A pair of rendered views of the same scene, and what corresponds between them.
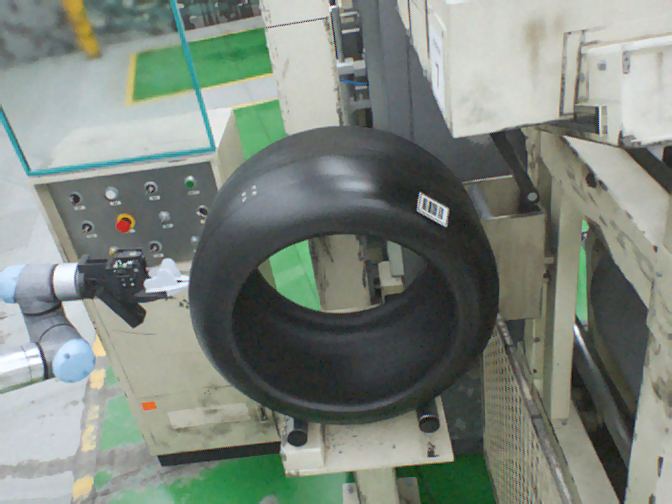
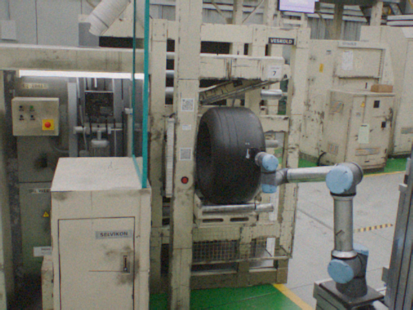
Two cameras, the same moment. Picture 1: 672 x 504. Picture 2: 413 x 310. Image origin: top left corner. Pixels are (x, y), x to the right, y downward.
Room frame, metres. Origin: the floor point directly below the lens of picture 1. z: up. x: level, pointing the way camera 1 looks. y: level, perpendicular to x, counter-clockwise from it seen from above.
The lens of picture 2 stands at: (2.13, 2.64, 1.86)
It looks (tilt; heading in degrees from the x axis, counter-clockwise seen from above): 13 degrees down; 251
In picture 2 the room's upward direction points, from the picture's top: 3 degrees clockwise
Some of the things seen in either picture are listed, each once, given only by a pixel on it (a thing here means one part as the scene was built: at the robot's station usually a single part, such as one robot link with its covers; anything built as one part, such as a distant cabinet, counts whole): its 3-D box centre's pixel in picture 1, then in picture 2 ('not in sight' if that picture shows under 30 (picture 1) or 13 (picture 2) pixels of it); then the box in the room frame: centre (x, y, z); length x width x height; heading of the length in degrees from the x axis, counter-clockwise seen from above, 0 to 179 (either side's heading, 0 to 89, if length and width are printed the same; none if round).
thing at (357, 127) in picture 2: not in sight; (357, 131); (-2.49, -3.53, 0.62); 0.91 x 0.58 x 1.25; 8
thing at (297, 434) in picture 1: (300, 381); (228, 206); (1.10, 0.11, 0.90); 0.35 x 0.05 x 0.05; 174
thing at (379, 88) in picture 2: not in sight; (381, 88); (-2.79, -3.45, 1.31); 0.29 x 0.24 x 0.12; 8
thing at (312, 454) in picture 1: (304, 399); (226, 217); (1.11, 0.11, 0.83); 0.36 x 0.09 x 0.06; 174
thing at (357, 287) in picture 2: not in sight; (352, 279); (0.73, 0.88, 0.77); 0.15 x 0.15 x 0.10
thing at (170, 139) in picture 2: not in sight; (170, 157); (1.44, -0.01, 1.19); 0.05 x 0.04 x 0.48; 84
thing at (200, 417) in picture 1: (191, 303); (102, 297); (1.89, 0.52, 0.63); 0.56 x 0.41 x 1.27; 84
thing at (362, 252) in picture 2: not in sight; (354, 258); (0.74, 0.88, 0.88); 0.13 x 0.12 x 0.14; 33
